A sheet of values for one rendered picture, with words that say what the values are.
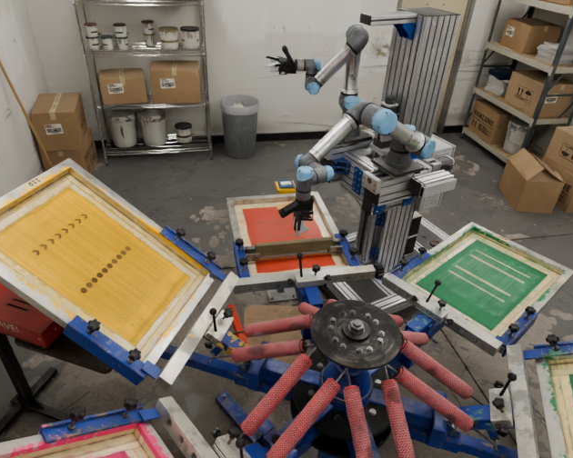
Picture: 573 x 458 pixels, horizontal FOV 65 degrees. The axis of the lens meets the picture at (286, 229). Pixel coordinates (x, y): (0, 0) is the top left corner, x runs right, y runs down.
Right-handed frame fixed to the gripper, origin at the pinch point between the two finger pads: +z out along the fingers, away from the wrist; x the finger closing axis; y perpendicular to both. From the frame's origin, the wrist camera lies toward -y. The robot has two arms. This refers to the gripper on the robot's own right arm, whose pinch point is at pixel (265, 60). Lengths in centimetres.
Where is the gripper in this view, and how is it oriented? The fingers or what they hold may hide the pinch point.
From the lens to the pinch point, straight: 301.4
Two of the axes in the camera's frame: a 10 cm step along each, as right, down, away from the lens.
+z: -10.0, 0.0, -0.7
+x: -0.5, -6.7, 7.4
